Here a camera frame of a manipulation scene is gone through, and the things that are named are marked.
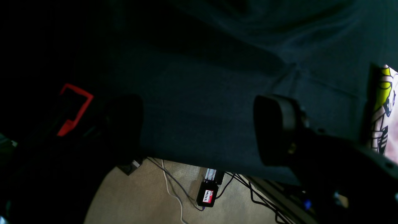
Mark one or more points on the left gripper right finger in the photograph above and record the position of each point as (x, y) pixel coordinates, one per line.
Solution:
(346, 182)

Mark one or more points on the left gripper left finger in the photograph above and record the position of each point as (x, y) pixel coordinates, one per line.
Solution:
(50, 179)

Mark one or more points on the pink T-shirt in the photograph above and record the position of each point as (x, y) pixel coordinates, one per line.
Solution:
(386, 91)

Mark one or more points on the red black bottom clamp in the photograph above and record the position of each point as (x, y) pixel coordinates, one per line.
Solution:
(78, 101)

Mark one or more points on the black device red label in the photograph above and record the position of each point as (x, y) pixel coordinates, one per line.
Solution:
(207, 194)

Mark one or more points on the black table cloth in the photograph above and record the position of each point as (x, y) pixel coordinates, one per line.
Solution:
(198, 65)

